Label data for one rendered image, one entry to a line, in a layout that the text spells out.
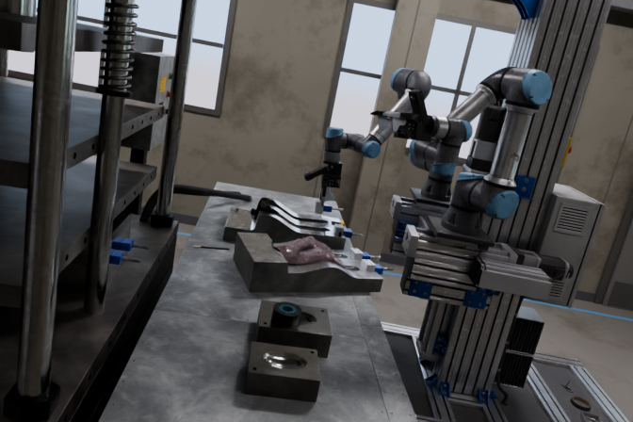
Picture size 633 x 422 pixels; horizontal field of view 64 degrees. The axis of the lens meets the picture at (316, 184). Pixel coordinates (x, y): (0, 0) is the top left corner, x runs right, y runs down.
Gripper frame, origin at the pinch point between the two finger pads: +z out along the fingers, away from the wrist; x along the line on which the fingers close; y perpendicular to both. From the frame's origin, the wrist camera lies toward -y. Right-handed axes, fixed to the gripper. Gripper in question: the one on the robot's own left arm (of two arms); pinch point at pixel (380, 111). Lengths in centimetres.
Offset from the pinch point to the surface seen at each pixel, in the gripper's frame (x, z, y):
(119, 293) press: 21, 69, 65
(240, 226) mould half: 61, 21, 52
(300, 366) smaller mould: -30, 31, 66
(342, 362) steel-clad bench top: -23, 15, 69
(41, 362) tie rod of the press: -31, 87, 59
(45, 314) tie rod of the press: -32, 87, 49
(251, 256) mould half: 20, 29, 52
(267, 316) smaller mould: -11, 33, 61
